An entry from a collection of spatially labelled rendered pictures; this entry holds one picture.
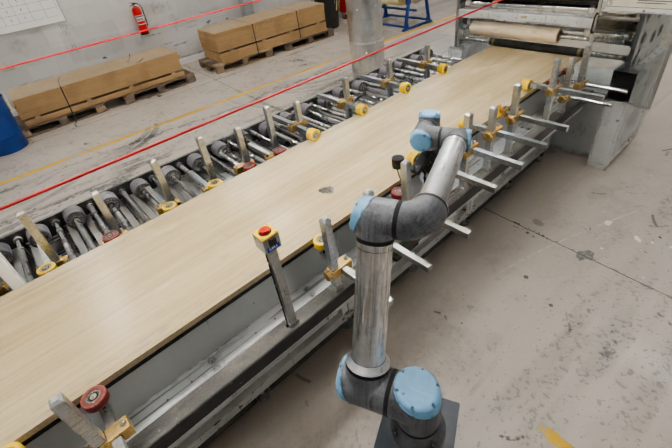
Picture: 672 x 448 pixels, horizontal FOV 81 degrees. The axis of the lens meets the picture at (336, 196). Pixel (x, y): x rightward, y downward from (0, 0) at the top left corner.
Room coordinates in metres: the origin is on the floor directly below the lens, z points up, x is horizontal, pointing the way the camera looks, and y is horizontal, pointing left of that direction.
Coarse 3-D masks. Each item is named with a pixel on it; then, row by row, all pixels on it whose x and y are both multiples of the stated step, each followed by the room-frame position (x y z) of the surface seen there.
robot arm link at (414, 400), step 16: (416, 368) 0.69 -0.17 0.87; (400, 384) 0.64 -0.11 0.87; (416, 384) 0.64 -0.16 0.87; (432, 384) 0.63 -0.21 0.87; (384, 400) 0.62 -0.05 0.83; (400, 400) 0.59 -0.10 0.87; (416, 400) 0.59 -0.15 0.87; (432, 400) 0.58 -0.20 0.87; (400, 416) 0.58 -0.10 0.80; (416, 416) 0.56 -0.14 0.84; (432, 416) 0.56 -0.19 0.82; (416, 432) 0.56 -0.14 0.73; (432, 432) 0.56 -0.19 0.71
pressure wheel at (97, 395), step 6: (90, 390) 0.76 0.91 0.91; (96, 390) 0.76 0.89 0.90; (102, 390) 0.76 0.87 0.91; (84, 396) 0.74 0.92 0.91; (90, 396) 0.74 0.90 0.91; (96, 396) 0.74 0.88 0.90; (102, 396) 0.73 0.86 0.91; (108, 396) 0.75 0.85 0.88; (84, 402) 0.72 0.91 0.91; (90, 402) 0.72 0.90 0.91; (96, 402) 0.72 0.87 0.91; (102, 402) 0.72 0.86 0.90; (84, 408) 0.70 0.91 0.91; (90, 408) 0.70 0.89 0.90; (96, 408) 0.71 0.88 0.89; (102, 408) 0.73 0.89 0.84
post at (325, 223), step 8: (320, 224) 1.22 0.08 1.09; (328, 224) 1.21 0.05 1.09; (328, 232) 1.21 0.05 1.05; (328, 240) 1.21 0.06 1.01; (328, 248) 1.20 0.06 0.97; (328, 256) 1.21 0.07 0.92; (336, 256) 1.22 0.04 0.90; (328, 264) 1.22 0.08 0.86; (336, 264) 1.22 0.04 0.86; (336, 280) 1.21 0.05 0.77; (336, 288) 1.20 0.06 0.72
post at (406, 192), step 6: (402, 162) 1.52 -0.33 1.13; (408, 162) 1.52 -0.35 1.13; (402, 168) 1.52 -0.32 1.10; (408, 168) 1.51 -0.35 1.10; (402, 174) 1.52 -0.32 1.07; (408, 174) 1.51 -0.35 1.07; (402, 180) 1.52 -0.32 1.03; (408, 180) 1.51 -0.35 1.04; (402, 186) 1.52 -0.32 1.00; (408, 186) 1.51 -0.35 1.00; (402, 192) 1.52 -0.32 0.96; (408, 192) 1.51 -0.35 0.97; (402, 198) 1.52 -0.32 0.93; (408, 198) 1.51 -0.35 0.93
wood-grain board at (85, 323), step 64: (512, 64) 3.13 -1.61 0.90; (384, 128) 2.34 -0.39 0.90; (256, 192) 1.81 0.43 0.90; (320, 192) 1.72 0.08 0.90; (384, 192) 1.65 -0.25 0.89; (128, 256) 1.43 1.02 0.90; (192, 256) 1.36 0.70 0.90; (256, 256) 1.30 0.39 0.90; (0, 320) 1.15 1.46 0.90; (64, 320) 1.09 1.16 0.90; (128, 320) 1.04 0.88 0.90; (192, 320) 1.00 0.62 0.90; (0, 384) 0.84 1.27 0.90; (64, 384) 0.80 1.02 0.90
